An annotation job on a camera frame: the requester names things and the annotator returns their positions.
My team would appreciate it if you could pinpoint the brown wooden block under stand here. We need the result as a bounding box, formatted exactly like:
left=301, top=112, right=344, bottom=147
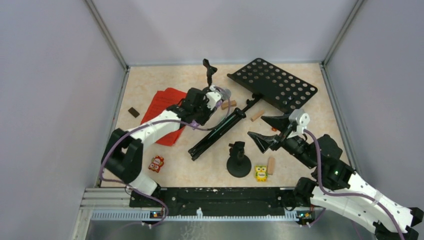
left=220, top=100, right=237, bottom=110

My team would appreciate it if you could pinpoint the yellow owl block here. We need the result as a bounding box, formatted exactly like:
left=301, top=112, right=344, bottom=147
left=254, top=165, right=268, bottom=182

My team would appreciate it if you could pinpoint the black round mic stand rear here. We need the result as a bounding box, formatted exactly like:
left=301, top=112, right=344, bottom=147
left=202, top=58, right=218, bottom=87

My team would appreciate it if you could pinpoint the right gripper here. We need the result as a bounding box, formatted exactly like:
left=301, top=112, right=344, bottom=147
left=247, top=112, right=317, bottom=169

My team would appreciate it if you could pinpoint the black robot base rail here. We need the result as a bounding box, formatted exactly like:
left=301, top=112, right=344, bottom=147
left=129, top=187, right=317, bottom=218

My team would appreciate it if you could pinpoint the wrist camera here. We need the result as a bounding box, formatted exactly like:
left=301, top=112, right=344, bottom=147
left=288, top=109, right=311, bottom=135
left=205, top=85, right=232, bottom=110

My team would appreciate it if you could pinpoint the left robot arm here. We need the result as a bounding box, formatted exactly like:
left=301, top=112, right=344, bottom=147
left=100, top=85, right=231, bottom=207

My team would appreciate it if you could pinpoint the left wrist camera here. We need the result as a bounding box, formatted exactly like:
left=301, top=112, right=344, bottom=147
left=205, top=85, right=232, bottom=110

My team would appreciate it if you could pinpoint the black music stand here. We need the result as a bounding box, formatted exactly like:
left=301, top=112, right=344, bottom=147
left=188, top=58, right=318, bottom=161

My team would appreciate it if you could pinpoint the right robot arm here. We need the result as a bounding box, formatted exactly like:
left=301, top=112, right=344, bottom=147
left=248, top=109, right=424, bottom=240

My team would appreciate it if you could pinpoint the red sheet music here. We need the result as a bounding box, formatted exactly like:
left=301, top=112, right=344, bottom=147
left=140, top=87, right=188, bottom=147

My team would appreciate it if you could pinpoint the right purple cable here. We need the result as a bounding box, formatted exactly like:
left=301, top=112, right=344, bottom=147
left=303, top=129, right=407, bottom=240

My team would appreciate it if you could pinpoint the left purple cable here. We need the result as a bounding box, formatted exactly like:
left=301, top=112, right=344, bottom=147
left=99, top=86, right=232, bottom=229

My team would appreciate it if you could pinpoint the wooden block near owl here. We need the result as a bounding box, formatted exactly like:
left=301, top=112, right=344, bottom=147
left=267, top=156, right=276, bottom=175

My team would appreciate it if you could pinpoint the purple cable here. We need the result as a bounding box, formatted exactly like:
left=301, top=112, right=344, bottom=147
left=303, top=129, right=407, bottom=240
left=99, top=86, right=232, bottom=229

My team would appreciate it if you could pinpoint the red owl block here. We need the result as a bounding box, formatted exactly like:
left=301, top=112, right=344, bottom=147
left=148, top=155, right=164, bottom=173

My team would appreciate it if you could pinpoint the purple glitter microphone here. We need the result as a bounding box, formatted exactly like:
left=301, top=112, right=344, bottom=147
left=189, top=100, right=219, bottom=128

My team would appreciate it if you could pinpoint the dark brown small block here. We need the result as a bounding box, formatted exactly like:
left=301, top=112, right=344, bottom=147
left=128, top=107, right=140, bottom=118

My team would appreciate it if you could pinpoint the black round mic stand front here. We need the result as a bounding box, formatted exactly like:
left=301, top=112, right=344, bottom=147
left=226, top=141, right=252, bottom=178

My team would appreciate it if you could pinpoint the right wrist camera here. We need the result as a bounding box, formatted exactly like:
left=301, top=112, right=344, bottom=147
left=288, top=109, right=311, bottom=135

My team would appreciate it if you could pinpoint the wooden cylinder block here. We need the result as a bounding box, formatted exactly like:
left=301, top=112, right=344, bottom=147
left=250, top=110, right=265, bottom=122

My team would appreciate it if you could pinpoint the black round mic stand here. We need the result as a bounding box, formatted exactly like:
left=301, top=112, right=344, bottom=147
left=202, top=58, right=218, bottom=87
left=226, top=141, right=252, bottom=178

